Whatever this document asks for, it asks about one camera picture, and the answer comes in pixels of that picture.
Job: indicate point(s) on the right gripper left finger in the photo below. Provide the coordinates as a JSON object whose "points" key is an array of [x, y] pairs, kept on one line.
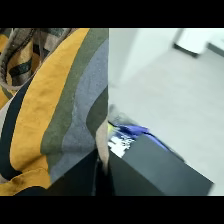
{"points": [[80, 176]]}

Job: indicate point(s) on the yellow grey striped shirt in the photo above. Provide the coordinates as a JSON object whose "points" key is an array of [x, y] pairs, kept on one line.
{"points": [[53, 100]]}

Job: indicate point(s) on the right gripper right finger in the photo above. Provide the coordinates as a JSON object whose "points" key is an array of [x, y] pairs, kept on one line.
{"points": [[150, 173]]}

